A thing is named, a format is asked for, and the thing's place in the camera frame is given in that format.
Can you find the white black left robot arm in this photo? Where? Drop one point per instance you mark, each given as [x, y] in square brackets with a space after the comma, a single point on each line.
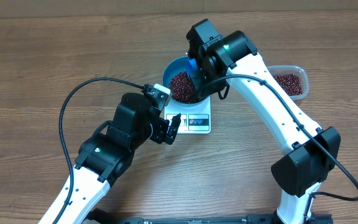
[109, 152]

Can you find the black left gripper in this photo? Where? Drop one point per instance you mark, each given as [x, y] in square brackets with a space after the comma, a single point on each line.
[161, 126]

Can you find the red beans in bowl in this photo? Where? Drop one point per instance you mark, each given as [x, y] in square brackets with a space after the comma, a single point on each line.
[181, 87]

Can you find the clear plastic container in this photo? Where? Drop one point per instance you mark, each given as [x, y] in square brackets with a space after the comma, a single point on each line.
[277, 70]

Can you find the blue plastic measuring scoop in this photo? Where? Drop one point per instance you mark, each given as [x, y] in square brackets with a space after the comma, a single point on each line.
[191, 67]

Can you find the white digital kitchen scale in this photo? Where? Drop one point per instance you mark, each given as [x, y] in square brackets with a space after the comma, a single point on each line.
[195, 118]

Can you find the red adzuki beans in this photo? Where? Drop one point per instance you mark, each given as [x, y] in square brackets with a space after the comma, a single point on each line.
[290, 83]

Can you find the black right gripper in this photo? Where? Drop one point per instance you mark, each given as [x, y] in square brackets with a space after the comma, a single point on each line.
[206, 90]

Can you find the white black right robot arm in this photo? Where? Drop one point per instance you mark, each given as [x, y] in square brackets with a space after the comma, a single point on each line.
[218, 63]

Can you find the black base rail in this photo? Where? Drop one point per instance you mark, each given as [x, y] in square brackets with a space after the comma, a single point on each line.
[100, 216]

